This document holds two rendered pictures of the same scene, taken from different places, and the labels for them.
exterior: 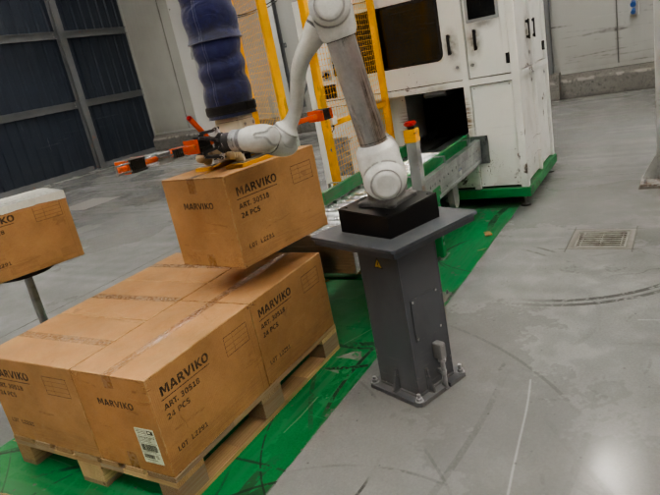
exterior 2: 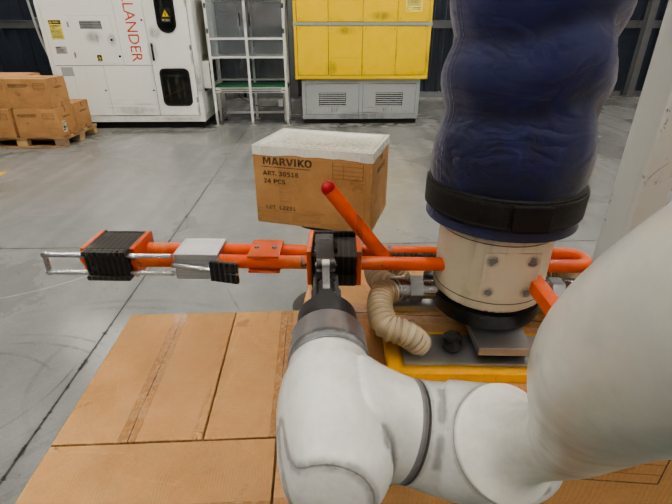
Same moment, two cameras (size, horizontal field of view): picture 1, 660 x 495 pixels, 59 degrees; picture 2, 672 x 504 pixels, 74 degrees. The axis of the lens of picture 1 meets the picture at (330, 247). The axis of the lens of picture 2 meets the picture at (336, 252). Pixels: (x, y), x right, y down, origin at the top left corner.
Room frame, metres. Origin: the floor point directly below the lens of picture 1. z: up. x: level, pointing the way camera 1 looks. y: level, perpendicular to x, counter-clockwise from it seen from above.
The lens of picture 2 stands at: (2.13, -0.06, 1.53)
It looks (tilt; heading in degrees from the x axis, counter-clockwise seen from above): 27 degrees down; 55
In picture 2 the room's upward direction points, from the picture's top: straight up
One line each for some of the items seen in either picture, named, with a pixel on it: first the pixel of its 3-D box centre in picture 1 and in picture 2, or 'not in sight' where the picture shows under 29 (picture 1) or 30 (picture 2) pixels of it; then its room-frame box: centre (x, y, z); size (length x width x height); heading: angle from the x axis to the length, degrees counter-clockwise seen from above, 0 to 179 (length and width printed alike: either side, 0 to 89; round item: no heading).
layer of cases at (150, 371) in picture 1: (175, 338); (283, 455); (2.55, 0.80, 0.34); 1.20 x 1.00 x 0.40; 147
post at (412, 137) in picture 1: (423, 217); not in sight; (3.17, -0.55, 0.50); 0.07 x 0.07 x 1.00; 57
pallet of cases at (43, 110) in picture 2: not in sight; (33, 108); (2.43, 7.93, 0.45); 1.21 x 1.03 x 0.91; 146
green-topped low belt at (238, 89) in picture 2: not in sight; (254, 103); (5.66, 7.36, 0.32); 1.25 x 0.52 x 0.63; 146
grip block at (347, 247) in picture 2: (197, 145); (334, 256); (2.50, 0.46, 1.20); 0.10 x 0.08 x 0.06; 54
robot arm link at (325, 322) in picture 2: (238, 140); (328, 350); (2.36, 0.27, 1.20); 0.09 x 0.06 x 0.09; 147
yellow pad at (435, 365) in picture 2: (258, 154); (497, 348); (2.64, 0.23, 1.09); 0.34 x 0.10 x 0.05; 144
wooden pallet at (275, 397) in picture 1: (191, 387); not in sight; (2.55, 0.80, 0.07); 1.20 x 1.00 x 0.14; 147
